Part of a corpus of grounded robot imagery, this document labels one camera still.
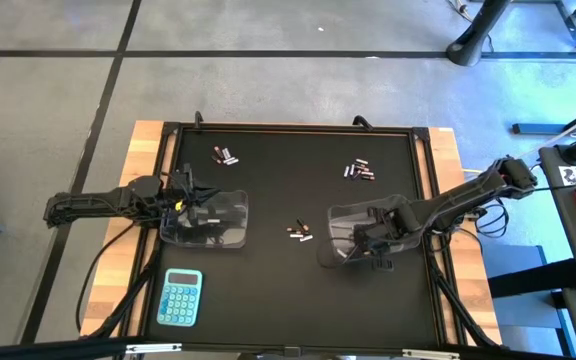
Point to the black stand pole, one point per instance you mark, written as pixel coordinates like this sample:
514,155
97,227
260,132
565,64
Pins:
473,45

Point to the grey cart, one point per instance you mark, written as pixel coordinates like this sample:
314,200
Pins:
568,225

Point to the teal calculator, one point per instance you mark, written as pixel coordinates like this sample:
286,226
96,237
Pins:
180,300

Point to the black floor frame bar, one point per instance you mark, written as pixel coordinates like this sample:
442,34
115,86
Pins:
543,128

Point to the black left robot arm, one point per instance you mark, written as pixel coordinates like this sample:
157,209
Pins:
93,202

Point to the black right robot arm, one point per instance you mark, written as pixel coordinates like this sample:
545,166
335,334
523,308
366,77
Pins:
468,192

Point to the black frame clamp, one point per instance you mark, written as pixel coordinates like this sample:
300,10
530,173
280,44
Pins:
363,122
198,119

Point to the yellow tape tag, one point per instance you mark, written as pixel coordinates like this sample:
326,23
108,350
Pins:
179,205

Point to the silver beam bracket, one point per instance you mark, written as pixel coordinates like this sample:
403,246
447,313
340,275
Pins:
430,354
153,348

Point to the black table mat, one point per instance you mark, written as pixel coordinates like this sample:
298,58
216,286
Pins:
278,300

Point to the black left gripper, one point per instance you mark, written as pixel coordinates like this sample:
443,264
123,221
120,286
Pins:
178,220

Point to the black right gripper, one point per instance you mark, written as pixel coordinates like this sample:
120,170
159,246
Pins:
393,222

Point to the black bench bar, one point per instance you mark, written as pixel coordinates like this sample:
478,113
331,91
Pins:
533,280

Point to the clear plastic bin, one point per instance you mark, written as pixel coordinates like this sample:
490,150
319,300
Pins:
233,240
338,220

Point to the black camera beam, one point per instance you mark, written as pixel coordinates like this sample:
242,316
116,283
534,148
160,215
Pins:
43,350

